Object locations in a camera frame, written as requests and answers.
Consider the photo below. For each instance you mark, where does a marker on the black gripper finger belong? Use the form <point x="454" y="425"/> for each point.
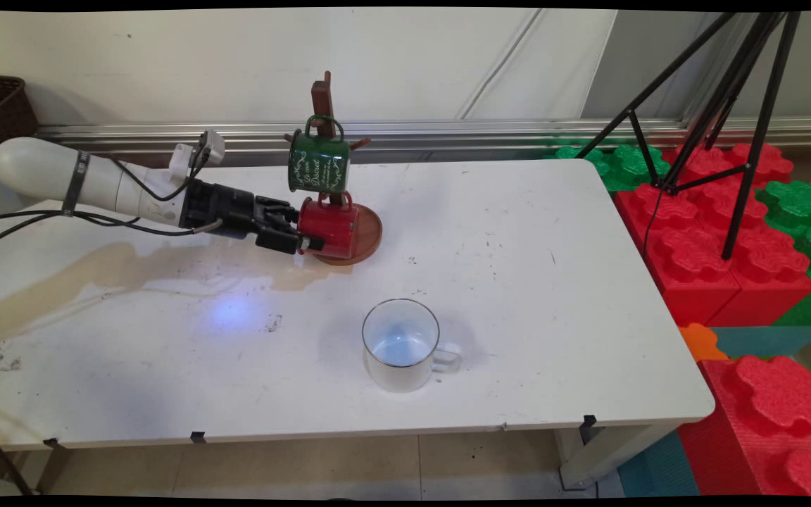
<point x="286" y="241"/>
<point x="280" y="210"/>

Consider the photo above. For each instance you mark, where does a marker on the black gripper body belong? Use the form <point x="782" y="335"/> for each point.
<point x="226" y="208"/>

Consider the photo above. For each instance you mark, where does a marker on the red enamel mug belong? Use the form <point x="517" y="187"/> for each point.
<point x="331" y="225"/>

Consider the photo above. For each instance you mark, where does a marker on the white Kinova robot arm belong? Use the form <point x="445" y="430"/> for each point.
<point x="39" y="169"/>

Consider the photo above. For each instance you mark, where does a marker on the green enamel mug with lettering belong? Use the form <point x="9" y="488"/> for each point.
<point x="317" y="165"/>

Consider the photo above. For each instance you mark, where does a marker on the wooden mug tree stand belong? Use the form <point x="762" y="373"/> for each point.
<point x="370" y="236"/>

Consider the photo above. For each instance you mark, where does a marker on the white enamel mug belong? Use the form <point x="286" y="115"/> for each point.
<point x="398" y="345"/>

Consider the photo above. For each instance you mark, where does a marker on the black table edge clip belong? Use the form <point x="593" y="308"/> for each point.
<point x="589" y="421"/>
<point x="51" y="443"/>
<point x="198" y="437"/>

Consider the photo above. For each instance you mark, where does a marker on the dark brown wicker basket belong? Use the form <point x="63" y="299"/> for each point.
<point x="1" y="113"/>

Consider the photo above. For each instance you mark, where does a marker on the green foam building block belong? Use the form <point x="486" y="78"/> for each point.
<point x="796" y="204"/>
<point x="624" y="165"/>

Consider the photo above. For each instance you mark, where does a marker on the white table leg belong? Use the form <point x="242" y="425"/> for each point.
<point x="610" y="451"/>

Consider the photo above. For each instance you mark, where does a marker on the red foam building block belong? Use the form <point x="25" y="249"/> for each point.
<point x="729" y="436"/>
<point x="698" y="299"/>
<point x="778" y="299"/>

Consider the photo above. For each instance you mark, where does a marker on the orange foam building block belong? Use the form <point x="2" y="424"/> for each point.
<point x="700" y="343"/>

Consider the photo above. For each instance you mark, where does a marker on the teal foam floor tile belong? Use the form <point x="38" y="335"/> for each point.
<point x="659" y="468"/>

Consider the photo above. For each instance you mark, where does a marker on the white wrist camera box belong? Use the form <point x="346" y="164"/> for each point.
<point x="210" y="144"/>

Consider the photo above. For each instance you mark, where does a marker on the aluminium wall rail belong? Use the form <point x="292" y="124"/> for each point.
<point x="448" y="130"/>

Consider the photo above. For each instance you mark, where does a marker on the black camera tripod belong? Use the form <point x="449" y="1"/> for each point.
<point x="749" y="165"/>

